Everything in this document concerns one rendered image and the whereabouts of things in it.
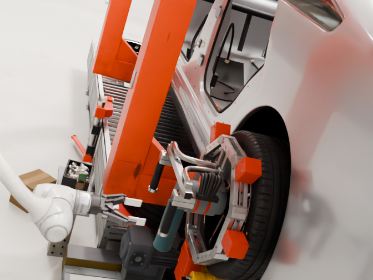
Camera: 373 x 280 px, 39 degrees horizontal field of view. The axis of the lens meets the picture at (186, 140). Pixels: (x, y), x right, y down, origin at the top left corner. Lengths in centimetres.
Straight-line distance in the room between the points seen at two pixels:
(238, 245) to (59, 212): 68
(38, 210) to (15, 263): 120
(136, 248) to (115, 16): 224
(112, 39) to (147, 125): 193
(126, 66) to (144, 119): 197
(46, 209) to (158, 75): 94
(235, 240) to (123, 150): 85
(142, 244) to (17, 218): 97
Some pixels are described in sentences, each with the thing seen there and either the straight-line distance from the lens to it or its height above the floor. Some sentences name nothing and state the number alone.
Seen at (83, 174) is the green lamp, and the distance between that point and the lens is 261.
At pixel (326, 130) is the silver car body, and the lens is 187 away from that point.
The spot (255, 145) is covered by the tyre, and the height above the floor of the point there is 117.
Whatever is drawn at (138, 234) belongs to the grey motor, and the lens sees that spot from 275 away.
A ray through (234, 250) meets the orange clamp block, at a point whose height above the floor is 85.
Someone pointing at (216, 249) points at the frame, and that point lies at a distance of 216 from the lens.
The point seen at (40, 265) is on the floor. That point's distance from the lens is 305.
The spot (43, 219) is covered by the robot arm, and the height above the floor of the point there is 87.
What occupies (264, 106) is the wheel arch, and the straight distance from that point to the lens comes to 236.
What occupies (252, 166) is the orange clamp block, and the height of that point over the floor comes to 114.
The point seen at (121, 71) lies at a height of 60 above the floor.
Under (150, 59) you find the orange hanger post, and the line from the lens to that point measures 247.
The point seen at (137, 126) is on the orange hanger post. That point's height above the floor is 94.
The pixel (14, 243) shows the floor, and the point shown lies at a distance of 317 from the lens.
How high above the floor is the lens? 191
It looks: 22 degrees down
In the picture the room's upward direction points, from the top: 19 degrees clockwise
